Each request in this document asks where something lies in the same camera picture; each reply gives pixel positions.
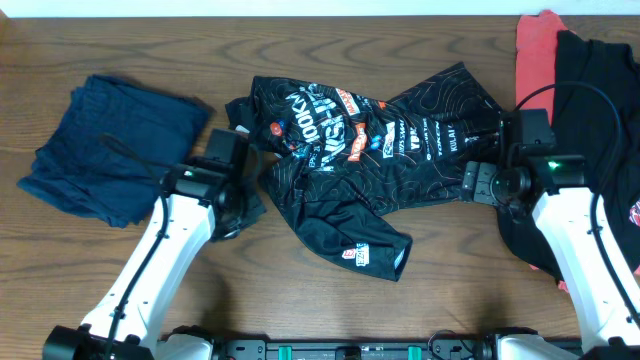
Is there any black patterned cycling jersey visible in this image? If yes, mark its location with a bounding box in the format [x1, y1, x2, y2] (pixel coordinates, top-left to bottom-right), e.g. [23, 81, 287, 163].
[226, 63, 501, 281]

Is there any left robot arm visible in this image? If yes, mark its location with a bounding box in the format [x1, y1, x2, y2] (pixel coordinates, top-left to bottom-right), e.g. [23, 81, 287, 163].
[42, 163, 264, 360]

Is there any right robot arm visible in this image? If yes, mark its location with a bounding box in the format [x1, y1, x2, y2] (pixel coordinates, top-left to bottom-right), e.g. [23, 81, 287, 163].
[462, 155, 639, 359]

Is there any plain black t-shirt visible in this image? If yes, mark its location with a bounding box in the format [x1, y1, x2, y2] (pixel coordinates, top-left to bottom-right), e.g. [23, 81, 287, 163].
[497, 31, 639, 281]

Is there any red orange garment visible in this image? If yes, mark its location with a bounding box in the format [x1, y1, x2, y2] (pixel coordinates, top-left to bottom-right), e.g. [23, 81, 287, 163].
[515, 10, 567, 103]

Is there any folded navy blue garment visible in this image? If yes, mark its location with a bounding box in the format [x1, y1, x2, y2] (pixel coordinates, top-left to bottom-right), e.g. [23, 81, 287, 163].
[17, 75, 213, 228]

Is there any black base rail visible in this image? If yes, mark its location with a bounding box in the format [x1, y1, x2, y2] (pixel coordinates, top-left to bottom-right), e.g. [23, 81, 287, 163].
[164, 324, 596, 360]

